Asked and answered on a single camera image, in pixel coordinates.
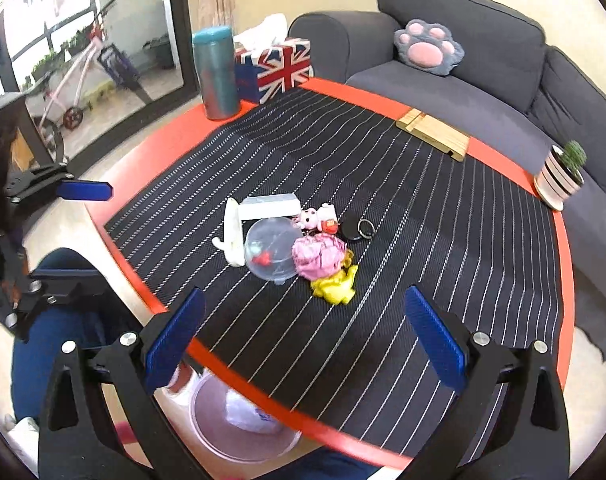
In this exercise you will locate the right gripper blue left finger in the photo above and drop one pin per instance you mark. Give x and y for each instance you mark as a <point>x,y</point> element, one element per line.
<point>166,338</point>

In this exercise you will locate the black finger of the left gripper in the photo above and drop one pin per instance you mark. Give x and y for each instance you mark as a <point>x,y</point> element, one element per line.
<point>60,287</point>

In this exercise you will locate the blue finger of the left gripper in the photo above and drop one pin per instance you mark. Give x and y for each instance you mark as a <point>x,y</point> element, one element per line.
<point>85,191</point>

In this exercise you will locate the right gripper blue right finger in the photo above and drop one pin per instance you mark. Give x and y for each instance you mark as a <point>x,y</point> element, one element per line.
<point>441,335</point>

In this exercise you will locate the yellow paper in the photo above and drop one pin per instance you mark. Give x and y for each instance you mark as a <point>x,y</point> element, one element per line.
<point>338,288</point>

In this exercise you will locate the clear plastic dome lid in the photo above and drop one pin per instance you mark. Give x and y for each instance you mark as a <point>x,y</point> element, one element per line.
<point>268,249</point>

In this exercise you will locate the pink paper ball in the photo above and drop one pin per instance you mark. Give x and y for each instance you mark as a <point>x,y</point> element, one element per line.
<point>318,256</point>

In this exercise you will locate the pink pig keychain toy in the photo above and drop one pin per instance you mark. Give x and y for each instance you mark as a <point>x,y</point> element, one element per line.
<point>324,219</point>

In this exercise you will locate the pink trash bin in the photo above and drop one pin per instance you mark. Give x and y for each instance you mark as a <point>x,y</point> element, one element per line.
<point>233,428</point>

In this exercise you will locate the black slipper with sock foot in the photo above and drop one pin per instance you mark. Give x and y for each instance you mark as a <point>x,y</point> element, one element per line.
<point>180,379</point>

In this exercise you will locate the person's blue jeans leg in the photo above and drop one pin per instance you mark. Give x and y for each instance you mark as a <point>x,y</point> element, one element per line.
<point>89,321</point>

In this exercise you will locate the pink bicycle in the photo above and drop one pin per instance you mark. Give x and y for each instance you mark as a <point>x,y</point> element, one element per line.
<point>59,81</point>

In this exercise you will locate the red coffee table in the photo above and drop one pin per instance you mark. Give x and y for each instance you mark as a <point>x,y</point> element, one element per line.
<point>148,150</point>

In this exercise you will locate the black striped table mat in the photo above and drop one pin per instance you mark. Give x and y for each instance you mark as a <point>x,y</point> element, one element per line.
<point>358,209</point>

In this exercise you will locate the teal thermos bottle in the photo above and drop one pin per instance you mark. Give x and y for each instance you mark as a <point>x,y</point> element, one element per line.
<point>214,56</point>

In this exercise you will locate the potted cactus striped pot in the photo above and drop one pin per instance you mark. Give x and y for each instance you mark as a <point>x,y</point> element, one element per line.
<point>561,174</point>

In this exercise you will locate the union jack tissue box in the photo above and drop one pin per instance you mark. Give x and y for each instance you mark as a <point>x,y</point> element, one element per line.
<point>268,62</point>

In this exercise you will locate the wooden phone stand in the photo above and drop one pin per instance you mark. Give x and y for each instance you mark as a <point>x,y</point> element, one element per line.
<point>433,131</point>

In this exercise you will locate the dark grey sofa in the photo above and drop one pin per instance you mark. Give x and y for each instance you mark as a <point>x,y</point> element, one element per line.
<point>512,91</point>

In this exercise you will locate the cat paw cushion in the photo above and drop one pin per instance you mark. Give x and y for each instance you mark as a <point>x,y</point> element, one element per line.
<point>428,47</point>

